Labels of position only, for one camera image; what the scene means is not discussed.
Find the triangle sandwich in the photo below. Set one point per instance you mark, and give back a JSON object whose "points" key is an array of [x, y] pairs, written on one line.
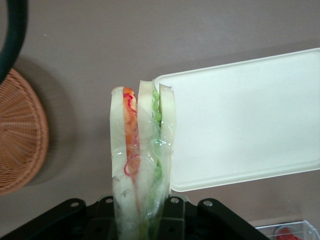
{"points": [[145, 140]]}

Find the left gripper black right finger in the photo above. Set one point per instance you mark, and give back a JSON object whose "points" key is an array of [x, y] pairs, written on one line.
{"points": [[200, 222]]}

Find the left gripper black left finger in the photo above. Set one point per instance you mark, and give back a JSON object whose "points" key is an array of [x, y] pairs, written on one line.
{"points": [[75, 220]]}

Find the clear acrylic bottle rack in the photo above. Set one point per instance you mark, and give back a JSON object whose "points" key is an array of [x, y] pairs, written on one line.
{"points": [[305, 226]]}

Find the brown wicker basket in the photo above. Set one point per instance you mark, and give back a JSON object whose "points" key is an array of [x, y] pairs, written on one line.
{"points": [[17, 137]]}

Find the red cola bottle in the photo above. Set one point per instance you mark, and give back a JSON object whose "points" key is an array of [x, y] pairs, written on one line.
{"points": [[287, 232]]}

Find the cream plastic tray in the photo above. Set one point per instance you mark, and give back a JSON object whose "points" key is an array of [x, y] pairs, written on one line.
{"points": [[245, 125]]}

